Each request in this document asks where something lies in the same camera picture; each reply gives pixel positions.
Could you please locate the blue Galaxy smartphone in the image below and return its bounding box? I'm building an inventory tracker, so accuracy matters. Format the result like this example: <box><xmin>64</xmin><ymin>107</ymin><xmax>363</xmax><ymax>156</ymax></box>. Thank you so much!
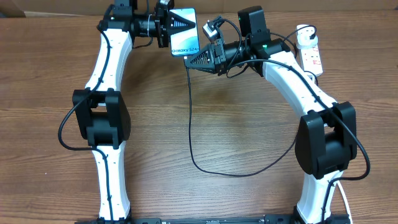
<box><xmin>167</xmin><ymin>8</ymin><xmax>200</xmax><ymax>57</ymax></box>

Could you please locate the black USB charging cable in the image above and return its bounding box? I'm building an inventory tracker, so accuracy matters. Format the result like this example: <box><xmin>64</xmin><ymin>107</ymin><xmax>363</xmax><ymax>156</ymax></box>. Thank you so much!
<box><xmin>185</xmin><ymin>25</ymin><xmax>318</xmax><ymax>178</ymax></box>

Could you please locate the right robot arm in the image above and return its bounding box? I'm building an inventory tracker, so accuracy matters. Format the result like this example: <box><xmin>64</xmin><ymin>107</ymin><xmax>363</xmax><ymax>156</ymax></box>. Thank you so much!
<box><xmin>185</xmin><ymin>6</ymin><xmax>358</xmax><ymax>223</ymax></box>

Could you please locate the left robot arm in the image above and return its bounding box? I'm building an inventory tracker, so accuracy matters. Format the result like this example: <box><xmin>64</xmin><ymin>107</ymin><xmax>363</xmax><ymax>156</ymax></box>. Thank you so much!
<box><xmin>72</xmin><ymin>1</ymin><xmax>199</xmax><ymax>223</ymax></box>

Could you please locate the white charger plug adapter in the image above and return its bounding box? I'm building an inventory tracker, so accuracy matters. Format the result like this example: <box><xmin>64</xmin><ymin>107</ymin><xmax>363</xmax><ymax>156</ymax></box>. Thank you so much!
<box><xmin>297</xmin><ymin>26</ymin><xmax>318</xmax><ymax>50</ymax></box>

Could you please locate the brown cardboard backdrop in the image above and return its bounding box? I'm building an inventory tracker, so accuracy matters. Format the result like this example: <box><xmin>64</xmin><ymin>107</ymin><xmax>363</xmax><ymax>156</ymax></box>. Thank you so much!
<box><xmin>1</xmin><ymin>0</ymin><xmax>397</xmax><ymax>17</ymax></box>

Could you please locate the white power strip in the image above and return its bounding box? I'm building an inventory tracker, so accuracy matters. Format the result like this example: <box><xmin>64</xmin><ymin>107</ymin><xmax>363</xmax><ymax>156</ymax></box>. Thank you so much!
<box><xmin>295</xmin><ymin>24</ymin><xmax>323</xmax><ymax>77</ymax></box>

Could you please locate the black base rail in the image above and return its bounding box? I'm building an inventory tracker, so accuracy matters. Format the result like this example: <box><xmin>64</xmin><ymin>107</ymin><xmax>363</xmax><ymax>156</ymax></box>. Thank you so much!
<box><xmin>75</xmin><ymin>215</ymin><xmax>351</xmax><ymax>224</ymax></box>

